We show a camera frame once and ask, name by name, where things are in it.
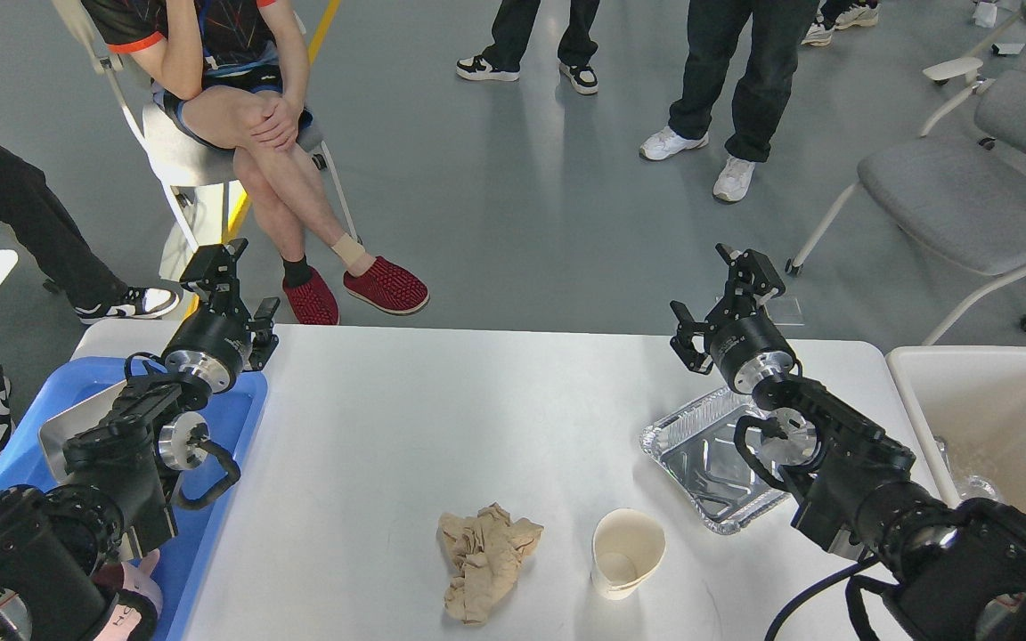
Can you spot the pink plastic mug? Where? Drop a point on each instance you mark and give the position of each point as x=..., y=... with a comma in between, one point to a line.
x=139, y=599

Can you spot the white paper cup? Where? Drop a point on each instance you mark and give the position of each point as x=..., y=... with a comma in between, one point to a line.
x=627, y=547

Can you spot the white plastic waste bin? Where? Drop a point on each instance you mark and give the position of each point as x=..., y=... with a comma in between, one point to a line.
x=968, y=407

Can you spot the grey padded chair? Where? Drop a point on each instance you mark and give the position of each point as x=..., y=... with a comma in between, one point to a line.
x=958, y=198

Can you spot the person grey sneakers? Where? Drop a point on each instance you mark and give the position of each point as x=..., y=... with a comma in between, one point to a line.
x=836, y=16

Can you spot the aluminium foil tray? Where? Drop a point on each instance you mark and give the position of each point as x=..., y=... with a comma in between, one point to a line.
x=696, y=445

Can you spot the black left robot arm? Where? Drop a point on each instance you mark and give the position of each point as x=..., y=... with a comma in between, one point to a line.
x=76, y=560

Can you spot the white folding chair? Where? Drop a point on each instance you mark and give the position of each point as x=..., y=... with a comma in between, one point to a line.
x=178, y=160

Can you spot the seated person red shoes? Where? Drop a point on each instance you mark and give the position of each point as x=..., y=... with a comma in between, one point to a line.
x=233, y=75

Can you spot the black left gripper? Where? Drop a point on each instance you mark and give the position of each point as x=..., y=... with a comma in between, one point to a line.
x=218, y=340

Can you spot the person in black trousers left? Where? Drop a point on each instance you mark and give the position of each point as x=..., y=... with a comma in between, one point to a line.
x=44, y=227

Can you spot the crumpled brown paper napkin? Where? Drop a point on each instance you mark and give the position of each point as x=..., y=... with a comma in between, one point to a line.
x=487, y=551

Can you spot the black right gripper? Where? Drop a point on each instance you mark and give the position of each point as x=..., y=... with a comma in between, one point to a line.
x=748, y=347

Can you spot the stainless steel rectangular tin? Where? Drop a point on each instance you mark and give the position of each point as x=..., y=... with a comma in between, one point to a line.
x=67, y=445

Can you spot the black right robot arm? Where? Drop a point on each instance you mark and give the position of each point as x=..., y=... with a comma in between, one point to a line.
x=944, y=573

